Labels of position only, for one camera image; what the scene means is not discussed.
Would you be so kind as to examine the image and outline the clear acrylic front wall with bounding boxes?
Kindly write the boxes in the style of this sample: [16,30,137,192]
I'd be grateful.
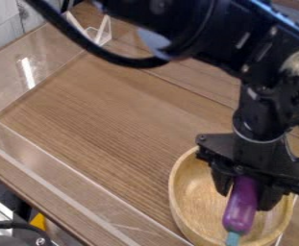
[0,122,191,246]

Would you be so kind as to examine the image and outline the purple toy eggplant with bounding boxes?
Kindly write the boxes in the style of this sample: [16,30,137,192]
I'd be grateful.
[222,176,258,246]

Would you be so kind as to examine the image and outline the brown wooden bowl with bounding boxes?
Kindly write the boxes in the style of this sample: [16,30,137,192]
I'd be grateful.
[169,147,294,246]

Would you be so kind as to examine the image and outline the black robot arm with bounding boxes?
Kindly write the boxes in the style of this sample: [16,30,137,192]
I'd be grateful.
[26,0,299,210]

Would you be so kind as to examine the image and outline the clear acrylic corner bracket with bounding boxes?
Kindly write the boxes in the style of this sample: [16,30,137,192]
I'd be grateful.
[66,12,113,46]

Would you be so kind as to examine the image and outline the black device lower left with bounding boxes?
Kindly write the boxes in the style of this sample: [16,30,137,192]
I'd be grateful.
[0,212,55,246]

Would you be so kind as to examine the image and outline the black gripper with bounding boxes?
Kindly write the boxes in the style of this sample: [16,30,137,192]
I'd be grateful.
[195,133,299,211]

